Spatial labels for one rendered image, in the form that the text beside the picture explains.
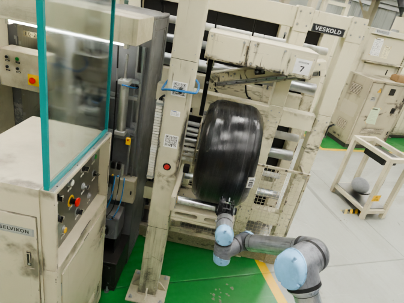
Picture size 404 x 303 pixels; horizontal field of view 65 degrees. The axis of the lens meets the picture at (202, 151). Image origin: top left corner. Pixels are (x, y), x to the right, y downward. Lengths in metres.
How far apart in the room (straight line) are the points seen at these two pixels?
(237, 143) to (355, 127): 4.73
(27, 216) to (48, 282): 0.32
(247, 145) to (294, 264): 0.65
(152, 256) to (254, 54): 1.40
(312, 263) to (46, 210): 0.91
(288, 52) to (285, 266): 1.14
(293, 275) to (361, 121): 5.18
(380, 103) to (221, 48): 4.71
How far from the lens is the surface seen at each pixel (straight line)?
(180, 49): 1.57
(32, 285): 1.53
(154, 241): 2.11
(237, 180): 1.55
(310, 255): 1.15
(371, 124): 6.35
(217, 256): 1.42
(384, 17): 14.58
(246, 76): 1.98
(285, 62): 1.85
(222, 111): 1.60
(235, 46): 1.81
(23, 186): 1.23
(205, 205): 1.80
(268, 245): 1.37
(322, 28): 2.18
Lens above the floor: 1.95
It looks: 26 degrees down
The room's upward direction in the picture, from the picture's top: 12 degrees clockwise
